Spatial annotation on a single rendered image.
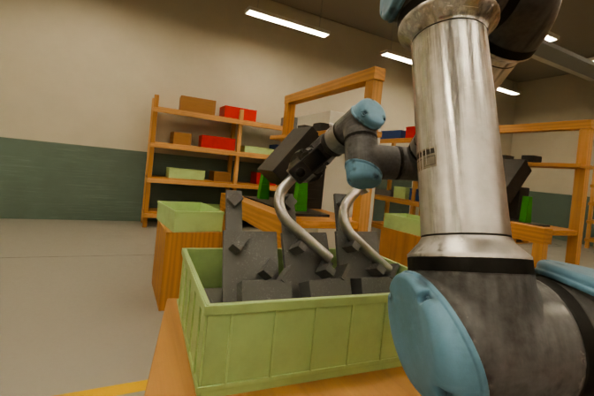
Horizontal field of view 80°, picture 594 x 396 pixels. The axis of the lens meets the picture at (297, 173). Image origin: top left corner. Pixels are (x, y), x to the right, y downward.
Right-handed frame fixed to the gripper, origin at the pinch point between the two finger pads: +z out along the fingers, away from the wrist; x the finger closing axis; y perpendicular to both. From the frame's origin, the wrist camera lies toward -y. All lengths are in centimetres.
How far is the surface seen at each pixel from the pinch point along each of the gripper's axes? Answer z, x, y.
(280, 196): -1.5, -1.1, -9.2
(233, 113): 439, 124, 330
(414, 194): 338, -210, 423
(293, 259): 3.5, -15.9, -17.4
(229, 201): 5.5, 7.6, -17.9
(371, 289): -2.2, -37.6, -9.4
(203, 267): 20.2, -0.8, -30.8
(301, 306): -18.8, -17.1, -34.7
